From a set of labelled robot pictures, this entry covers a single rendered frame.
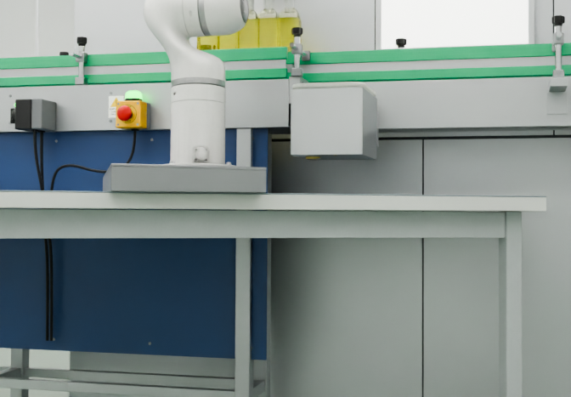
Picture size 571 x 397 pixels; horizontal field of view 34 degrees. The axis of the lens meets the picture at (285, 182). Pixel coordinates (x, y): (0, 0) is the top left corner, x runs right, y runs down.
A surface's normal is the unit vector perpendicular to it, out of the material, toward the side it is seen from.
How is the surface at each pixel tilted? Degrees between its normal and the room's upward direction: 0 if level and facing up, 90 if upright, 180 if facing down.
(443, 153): 90
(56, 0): 90
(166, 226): 90
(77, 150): 90
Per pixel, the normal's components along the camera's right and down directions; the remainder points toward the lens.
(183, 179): 0.25, -0.03
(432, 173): -0.25, -0.04
